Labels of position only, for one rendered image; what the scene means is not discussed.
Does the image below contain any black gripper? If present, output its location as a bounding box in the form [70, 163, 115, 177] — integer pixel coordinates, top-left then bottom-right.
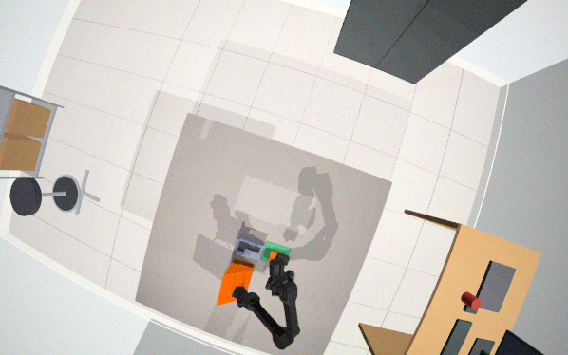
[265, 253, 290, 290]

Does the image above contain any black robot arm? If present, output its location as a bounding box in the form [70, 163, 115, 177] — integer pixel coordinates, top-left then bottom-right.
[231, 258, 300, 349]

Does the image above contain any orange l-shaped part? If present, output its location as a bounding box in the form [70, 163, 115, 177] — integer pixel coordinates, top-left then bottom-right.
[268, 251, 279, 262]

